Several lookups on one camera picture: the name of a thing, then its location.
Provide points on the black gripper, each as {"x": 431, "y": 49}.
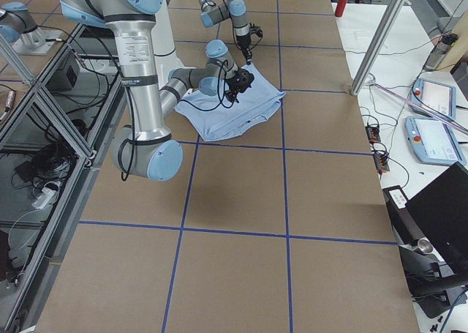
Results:
{"x": 243, "y": 43}
{"x": 233, "y": 87}

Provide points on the light blue t-shirt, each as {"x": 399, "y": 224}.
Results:
{"x": 216, "y": 122}

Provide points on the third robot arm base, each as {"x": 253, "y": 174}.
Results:
{"x": 20, "y": 29}

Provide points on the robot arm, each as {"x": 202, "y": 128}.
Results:
{"x": 146, "y": 147}
{"x": 235, "y": 11}

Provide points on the orange terminal block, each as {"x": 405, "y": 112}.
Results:
{"x": 373, "y": 134}
{"x": 381, "y": 161}

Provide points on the metal reacher grabber tool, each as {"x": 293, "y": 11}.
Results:
{"x": 420, "y": 106}

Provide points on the far teach pendant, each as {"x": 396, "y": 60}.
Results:
{"x": 441, "y": 97}

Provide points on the teach pendant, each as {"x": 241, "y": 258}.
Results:
{"x": 441, "y": 97}
{"x": 433, "y": 142}

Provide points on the near teach pendant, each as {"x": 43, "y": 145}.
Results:
{"x": 433, "y": 142}

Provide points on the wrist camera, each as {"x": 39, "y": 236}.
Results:
{"x": 244, "y": 79}
{"x": 255, "y": 30}

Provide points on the white camera mast base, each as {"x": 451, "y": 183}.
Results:
{"x": 164, "y": 56}

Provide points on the aluminium frame post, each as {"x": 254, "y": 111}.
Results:
{"x": 389, "y": 17}

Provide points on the aluminium table frame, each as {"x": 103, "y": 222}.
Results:
{"x": 66, "y": 105}

